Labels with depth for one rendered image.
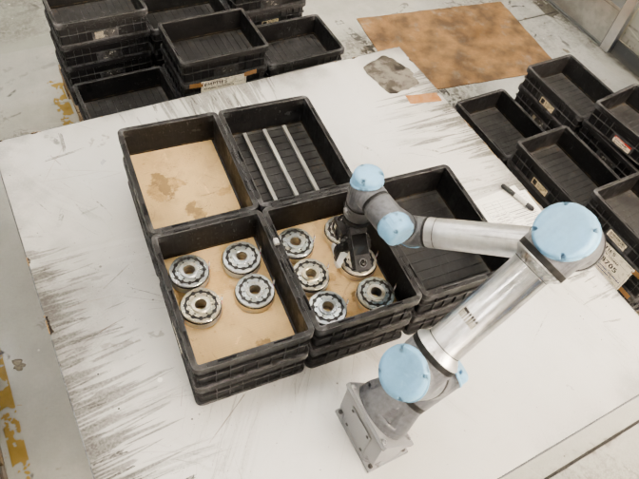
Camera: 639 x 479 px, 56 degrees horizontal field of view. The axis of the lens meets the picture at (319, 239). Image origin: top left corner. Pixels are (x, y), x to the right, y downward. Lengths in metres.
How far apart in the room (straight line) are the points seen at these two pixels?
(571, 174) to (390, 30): 1.66
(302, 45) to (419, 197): 1.45
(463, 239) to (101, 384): 0.97
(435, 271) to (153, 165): 0.89
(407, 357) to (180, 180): 0.92
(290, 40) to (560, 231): 2.19
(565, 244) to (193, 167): 1.12
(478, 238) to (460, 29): 2.93
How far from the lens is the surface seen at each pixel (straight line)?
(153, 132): 1.88
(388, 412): 1.43
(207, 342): 1.54
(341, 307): 1.57
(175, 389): 1.63
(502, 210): 2.15
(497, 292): 1.24
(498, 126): 3.15
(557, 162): 2.93
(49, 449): 2.39
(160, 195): 1.81
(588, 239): 1.20
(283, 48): 3.09
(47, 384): 2.49
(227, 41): 2.93
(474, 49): 4.09
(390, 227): 1.35
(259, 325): 1.56
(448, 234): 1.43
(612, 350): 2.00
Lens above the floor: 2.20
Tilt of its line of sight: 53 degrees down
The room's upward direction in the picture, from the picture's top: 12 degrees clockwise
